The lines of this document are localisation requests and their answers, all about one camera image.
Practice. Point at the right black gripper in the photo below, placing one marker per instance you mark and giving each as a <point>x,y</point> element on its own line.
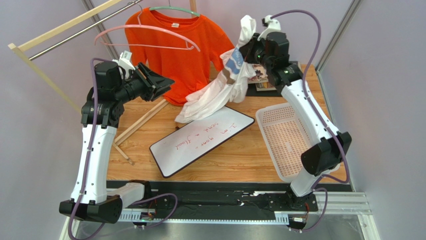
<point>248,49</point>

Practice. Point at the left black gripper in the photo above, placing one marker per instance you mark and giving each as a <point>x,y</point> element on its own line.
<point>154,84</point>

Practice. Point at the white printed t shirt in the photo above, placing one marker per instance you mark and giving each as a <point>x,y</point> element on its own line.
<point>230,85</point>

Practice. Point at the orange t shirt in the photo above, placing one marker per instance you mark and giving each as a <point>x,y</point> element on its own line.
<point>189,69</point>

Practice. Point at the pink clothes hanger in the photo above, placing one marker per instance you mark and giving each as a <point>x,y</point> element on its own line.
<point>143,33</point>

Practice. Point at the green clothes hanger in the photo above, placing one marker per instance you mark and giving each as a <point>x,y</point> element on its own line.
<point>192,8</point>

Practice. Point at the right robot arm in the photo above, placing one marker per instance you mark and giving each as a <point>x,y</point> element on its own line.
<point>329,145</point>

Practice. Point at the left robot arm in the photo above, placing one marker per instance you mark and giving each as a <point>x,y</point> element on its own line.
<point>113,87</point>

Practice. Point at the pink cover book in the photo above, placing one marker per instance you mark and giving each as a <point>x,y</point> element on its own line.
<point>260,75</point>

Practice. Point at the dark red cover book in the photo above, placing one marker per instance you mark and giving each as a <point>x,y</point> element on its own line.
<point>264,86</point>

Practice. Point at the large black book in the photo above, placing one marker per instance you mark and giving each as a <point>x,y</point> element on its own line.
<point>263,91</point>

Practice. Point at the whiteboard with red writing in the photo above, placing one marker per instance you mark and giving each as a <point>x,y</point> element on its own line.
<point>189,143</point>

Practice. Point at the white plastic basket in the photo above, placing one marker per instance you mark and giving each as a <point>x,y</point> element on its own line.
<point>286,138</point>

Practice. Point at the wooden clothes rack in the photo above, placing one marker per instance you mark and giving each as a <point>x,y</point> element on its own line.
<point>39,127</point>

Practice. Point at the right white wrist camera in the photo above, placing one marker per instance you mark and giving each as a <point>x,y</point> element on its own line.
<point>271,25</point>

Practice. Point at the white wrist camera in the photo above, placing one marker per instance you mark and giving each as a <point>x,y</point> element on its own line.
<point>124,61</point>
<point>271,25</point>

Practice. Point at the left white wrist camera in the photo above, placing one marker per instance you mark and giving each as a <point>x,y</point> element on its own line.
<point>124,61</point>

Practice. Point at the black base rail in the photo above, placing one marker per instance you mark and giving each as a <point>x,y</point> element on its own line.
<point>222,202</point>

